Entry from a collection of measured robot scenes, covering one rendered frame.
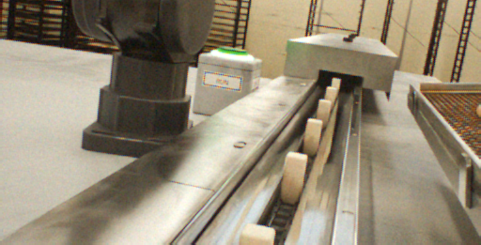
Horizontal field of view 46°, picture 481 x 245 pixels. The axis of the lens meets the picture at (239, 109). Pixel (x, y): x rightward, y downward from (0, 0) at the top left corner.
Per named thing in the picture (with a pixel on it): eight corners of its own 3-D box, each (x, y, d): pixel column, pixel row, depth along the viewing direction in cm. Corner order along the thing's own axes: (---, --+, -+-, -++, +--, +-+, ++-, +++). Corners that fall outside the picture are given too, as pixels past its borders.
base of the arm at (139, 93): (112, 121, 60) (78, 148, 48) (120, 46, 59) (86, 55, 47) (192, 133, 60) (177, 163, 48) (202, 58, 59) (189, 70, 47)
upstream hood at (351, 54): (327, 52, 214) (331, 29, 212) (375, 59, 210) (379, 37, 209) (280, 84, 93) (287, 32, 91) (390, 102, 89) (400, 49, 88)
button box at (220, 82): (202, 128, 79) (212, 50, 77) (256, 138, 77) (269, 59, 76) (184, 139, 71) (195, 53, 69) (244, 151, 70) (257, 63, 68)
